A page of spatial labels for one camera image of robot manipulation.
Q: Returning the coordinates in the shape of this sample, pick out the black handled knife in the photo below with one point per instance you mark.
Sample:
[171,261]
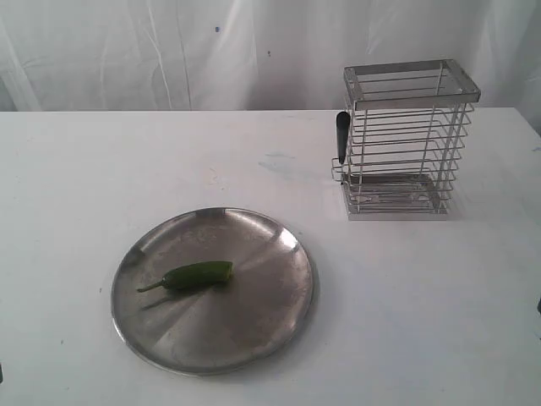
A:
[343,120]

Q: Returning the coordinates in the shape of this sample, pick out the green cucumber with stem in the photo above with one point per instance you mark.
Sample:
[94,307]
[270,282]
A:
[193,276]

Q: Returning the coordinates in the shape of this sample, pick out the round stainless steel plate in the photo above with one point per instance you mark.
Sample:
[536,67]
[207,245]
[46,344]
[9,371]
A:
[209,330]

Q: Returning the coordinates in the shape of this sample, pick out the steel wire utensil rack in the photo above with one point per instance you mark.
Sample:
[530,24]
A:
[408,125]

